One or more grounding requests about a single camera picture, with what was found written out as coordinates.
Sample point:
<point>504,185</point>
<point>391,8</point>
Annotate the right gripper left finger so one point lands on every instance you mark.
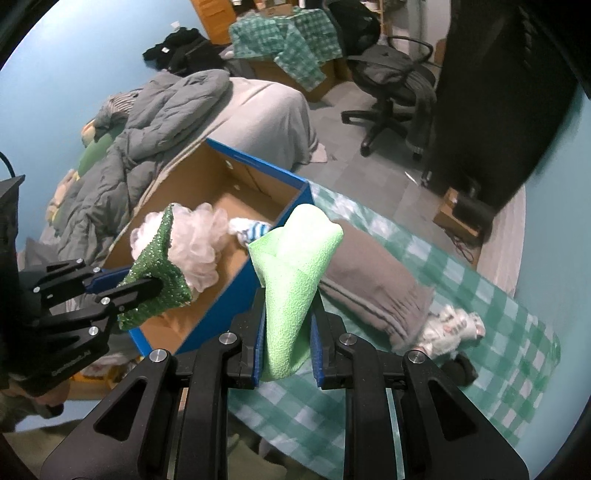
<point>246,367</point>

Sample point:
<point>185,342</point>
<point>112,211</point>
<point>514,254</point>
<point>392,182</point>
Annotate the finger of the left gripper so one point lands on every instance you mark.
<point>124,298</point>
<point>75,277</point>

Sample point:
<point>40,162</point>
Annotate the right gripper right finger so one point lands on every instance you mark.
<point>327,364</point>

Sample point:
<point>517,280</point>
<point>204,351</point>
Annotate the dark green glitter cloth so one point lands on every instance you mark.
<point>153,263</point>

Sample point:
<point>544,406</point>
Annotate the light green microfiber cloth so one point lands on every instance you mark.
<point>290,261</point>

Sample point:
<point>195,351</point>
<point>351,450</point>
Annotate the white mesh bath pouf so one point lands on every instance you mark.
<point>198,237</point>

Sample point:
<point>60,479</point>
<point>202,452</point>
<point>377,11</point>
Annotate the white plastic bag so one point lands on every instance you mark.
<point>443,333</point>

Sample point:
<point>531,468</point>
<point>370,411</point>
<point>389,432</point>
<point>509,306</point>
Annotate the person's hand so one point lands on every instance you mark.
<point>17,404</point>

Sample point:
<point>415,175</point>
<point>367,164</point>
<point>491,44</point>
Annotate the grey quilted duvet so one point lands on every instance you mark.
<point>165,117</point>

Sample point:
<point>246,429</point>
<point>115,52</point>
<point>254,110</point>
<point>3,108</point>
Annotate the white blue striped sock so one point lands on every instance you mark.
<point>247,230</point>

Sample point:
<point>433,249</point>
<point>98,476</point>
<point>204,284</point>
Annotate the green pillow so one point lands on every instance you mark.
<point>96,151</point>

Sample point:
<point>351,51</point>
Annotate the black sock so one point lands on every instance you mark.
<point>460,370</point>

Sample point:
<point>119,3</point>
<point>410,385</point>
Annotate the small brown cardboard box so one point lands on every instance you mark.
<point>446,219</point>

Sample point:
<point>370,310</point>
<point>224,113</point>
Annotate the black dumbbell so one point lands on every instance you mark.
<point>473,211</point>

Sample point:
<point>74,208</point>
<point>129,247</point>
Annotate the black clothes pile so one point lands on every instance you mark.
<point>184,52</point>

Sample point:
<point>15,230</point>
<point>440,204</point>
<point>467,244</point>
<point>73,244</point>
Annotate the black office chair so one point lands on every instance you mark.
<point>394,73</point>

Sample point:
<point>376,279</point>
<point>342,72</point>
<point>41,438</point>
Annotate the green checkered cloth on box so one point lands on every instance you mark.
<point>299,43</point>

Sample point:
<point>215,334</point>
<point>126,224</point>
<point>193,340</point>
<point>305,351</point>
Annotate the orange wooden door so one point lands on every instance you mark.
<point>216,16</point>

